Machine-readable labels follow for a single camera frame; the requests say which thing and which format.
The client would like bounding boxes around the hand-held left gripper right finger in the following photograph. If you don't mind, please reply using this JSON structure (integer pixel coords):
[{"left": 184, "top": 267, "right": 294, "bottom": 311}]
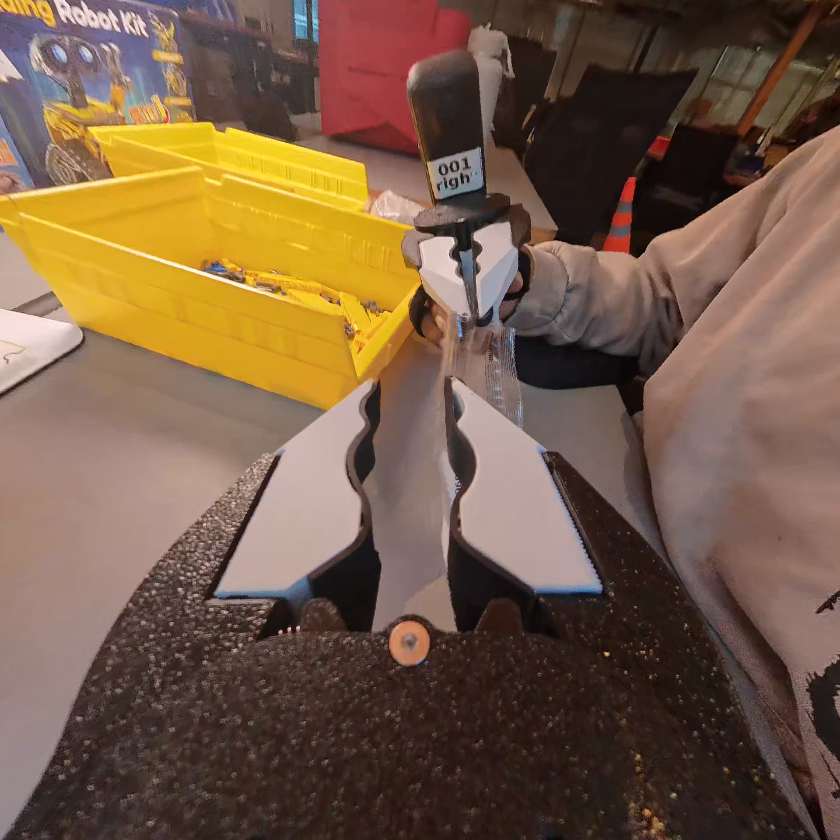
[{"left": 444, "top": 377, "right": 605, "bottom": 613}]

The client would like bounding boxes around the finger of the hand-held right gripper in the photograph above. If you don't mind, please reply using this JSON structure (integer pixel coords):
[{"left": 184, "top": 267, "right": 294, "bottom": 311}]
[
  {"left": 418, "top": 226, "right": 473, "bottom": 322},
  {"left": 466, "top": 221, "right": 521, "bottom": 326}
]

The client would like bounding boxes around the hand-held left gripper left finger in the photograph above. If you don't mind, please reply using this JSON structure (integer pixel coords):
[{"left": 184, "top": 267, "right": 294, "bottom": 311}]
[{"left": 214, "top": 381, "right": 382, "bottom": 618}]

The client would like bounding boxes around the small clear bag white label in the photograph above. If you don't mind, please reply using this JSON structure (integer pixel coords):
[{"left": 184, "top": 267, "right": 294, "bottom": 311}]
[{"left": 434, "top": 309, "right": 526, "bottom": 434}]

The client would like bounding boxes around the person's right forearm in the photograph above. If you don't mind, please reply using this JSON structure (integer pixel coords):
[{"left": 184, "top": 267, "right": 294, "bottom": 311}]
[{"left": 506, "top": 237, "right": 697, "bottom": 382}]

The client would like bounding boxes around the grey desk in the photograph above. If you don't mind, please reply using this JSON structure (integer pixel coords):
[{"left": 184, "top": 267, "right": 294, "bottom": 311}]
[{"left": 0, "top": 132, "right": 657, "bottom": 840}]

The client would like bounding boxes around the person's right hand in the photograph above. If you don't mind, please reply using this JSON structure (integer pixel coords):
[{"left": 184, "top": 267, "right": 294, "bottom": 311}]
[{"left": 410, "top": 280, "right": 456, "bottom": 345}]

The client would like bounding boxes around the clear plastic bag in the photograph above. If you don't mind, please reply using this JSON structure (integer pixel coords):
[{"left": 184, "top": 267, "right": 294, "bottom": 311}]
[{"left": 371, "top": 188, "right": 429, "bottom": 227}]

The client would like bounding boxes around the black wrist rest pad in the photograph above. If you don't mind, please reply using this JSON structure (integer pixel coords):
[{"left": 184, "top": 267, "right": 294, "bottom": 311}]
[{"left": 506, "top": 335, "right": 647, "bottom": 392}]

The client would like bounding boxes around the orange traffic cone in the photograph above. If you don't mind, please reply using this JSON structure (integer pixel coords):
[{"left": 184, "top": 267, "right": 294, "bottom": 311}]
[{"left": 603, "top": 175, "right": 639, "bottom": 256}]

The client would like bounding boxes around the yellow bin with bricks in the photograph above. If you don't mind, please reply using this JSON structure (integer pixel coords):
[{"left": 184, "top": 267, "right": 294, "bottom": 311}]
[
  {"left": 0, "top": 167, "right": 421, "bottom": 410},
  {"left": 90, "top": 122, "right": 372, "bottom": 214}
]

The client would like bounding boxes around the white printed sheet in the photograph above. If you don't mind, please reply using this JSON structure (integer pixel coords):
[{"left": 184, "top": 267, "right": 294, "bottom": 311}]
[{"left": 0, "top": 309, "right": 85, "bottom": 397}]

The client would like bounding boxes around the printed toy box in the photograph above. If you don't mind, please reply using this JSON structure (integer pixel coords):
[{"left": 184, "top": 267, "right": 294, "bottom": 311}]
[{"left": 0, "top": 0, "right": 198, "bottom": 194}]

